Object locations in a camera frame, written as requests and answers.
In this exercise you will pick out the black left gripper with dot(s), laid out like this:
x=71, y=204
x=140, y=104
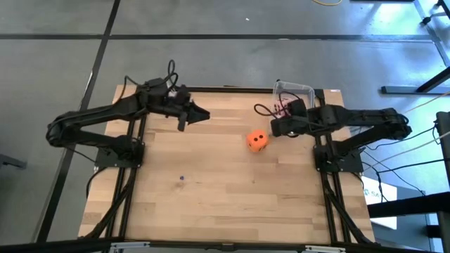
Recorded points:
x=175, y=110

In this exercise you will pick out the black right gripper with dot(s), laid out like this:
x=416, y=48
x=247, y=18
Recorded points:
x=292, y=126

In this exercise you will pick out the orange foam die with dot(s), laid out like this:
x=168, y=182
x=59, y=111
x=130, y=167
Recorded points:
x=257, y=140

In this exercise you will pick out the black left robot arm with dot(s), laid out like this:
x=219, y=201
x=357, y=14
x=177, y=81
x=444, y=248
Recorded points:
x=105, y=112

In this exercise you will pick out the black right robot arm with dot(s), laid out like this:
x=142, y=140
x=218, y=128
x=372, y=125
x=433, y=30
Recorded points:
x=358, y=119

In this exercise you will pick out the clear plastic bin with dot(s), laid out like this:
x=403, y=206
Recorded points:
x=295, y=88

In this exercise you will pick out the white printed sheet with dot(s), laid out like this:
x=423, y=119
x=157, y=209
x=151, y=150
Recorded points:
x=381, y=196

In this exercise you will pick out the black desk leg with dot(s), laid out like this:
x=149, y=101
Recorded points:
x=415, y=89

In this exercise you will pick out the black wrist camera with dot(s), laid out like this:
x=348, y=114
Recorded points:
x=297, y=107
x=182, y=93

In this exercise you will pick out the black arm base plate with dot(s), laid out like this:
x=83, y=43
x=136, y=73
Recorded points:
x=342, y=166
x=117, y=160

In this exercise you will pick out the black aluminium table frame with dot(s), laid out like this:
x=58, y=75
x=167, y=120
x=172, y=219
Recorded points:
x=328, y=211

